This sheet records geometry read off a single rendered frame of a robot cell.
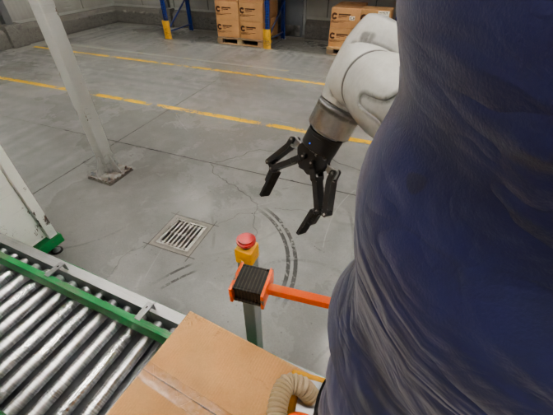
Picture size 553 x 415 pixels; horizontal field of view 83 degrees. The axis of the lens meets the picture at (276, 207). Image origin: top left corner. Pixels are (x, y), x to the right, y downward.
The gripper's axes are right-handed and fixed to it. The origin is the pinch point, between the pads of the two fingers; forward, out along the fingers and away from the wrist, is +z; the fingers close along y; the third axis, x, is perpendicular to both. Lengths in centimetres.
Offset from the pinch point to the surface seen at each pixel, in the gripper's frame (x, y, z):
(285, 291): 2.4, -12.6, 13.9
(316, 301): -0.8, -18.7, 11.6
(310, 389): 7.6, -30.5, 20.9
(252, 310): -33, 8, 70
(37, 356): 33, 49, 115
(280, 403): 14.9, -28.7, 21.4
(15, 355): 39, 55, 119
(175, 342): 11, 3, 52
